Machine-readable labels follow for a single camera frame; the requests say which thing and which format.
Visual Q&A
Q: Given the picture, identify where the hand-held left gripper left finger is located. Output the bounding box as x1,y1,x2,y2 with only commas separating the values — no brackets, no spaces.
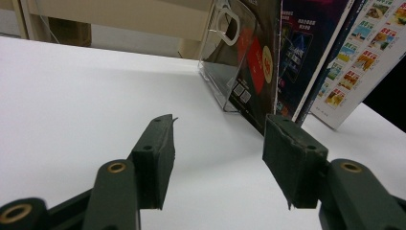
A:
128,113,178,210

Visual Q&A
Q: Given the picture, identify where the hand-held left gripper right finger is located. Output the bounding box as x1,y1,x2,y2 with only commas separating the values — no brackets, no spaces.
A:
261,114,329,210

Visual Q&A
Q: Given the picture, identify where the dark brown book red label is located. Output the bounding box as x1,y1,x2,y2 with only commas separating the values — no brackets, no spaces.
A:
204,0,283,135

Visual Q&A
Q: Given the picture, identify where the clear acrylic book rack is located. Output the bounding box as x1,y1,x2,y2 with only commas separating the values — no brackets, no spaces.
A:
197,0,282,113

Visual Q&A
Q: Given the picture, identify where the purple book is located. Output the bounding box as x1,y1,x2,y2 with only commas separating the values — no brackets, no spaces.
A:
295,0,368,127
274,0,355,123

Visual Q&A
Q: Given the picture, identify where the white book with colourful pictures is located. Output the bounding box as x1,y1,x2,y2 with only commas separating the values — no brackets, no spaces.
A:
309,0,406,130

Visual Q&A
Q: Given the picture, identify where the white table mat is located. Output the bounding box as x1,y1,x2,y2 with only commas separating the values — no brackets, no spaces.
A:
0,35,406,230

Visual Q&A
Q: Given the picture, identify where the beige wooden desk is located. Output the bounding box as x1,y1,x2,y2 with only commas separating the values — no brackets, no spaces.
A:
12,0,218,60

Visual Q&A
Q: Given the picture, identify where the white floor cable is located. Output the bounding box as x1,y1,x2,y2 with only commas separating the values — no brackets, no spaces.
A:
34,0,61,44

